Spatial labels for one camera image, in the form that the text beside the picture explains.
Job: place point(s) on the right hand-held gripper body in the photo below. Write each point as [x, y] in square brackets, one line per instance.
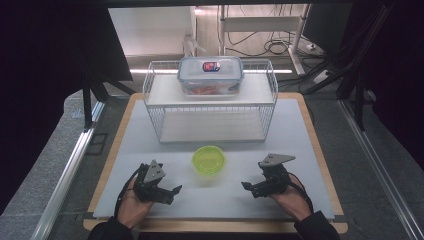
[275, 175]

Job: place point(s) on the white desk frame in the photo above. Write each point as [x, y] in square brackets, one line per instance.
[263, 23]

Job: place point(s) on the white power strip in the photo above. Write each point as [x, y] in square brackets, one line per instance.
[321, 76]

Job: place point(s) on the clear lidded food container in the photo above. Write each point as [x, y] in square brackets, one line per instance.
[210, 75]

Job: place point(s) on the wooden table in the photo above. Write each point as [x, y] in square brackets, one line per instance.
[213, 226]

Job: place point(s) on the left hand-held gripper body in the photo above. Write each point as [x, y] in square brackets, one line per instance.
[153, 180]

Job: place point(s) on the aluminium rail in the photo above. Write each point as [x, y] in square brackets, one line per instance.
[63, 180]
[383, 176]

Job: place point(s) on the light grey table mat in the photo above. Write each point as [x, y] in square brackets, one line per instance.
[213, 200]

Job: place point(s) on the person's right hand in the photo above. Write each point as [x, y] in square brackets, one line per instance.
[293, 201]

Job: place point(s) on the black metal stand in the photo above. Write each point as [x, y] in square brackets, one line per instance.
[358, 100]
[88, 100]

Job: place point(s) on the person's left hand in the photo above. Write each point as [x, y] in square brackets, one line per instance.
[133, 208]

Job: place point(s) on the white panel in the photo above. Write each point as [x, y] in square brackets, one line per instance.
[150, 31]

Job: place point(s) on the green lidded plastic container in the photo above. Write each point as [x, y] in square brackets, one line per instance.
[209, 160]

